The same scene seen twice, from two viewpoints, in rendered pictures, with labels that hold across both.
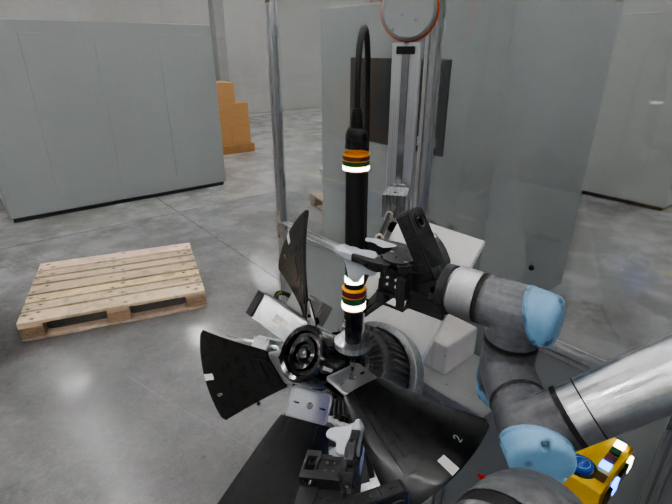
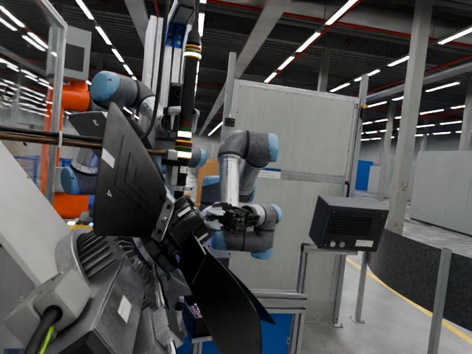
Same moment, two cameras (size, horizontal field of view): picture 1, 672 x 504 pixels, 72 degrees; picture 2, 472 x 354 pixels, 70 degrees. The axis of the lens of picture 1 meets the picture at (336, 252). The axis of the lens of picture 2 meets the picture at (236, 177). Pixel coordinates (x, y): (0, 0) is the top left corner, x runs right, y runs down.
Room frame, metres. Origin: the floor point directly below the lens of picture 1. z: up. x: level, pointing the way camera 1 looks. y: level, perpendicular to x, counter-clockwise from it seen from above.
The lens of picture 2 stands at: (1.41, 0.53, 1.36)
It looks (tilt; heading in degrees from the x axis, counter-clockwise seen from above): 3 degrees down; 210
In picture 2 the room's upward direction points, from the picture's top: 6 degrees clockwise
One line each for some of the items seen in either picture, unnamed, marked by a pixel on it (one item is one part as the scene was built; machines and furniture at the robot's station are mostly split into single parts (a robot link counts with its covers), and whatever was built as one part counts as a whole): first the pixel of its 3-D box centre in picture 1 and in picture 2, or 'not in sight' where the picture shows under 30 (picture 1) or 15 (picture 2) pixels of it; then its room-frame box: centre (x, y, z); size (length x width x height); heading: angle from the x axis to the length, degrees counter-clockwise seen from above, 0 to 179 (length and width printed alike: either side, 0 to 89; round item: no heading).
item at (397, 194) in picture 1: (395, 201); not in sight; (1.34, -0.18, 1.36); 0.10 x 0.07 x 0.09; 166
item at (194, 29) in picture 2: (354, 246); (187, 110); (0.73, -0.03, 1.47); 0.04 x 0.04 x 0.46
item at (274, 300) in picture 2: not in sight; (192, 298); (0.39, -0.19, 0.82); 0.90 x 0.04 x 0.08; 131
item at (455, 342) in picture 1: (441, 340); not in sight; (1.26, -0.34, 0.92); 0.17 x 0.16 x 0.11; 131
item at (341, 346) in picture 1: (354, 320); (178, 171); (0.74, -0.03, 1.32); 0.09 x 0.07 x 0.10; 166
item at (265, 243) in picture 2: not in sight; (258, 241); (0.33, 0.02, 1.08); 0.11 x 0.08 x 0.11; 131
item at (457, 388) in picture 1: (452, 372); not in sight; (1.18, -0.37, 0.85); 0.36 x 0.24 x 0.03; 41
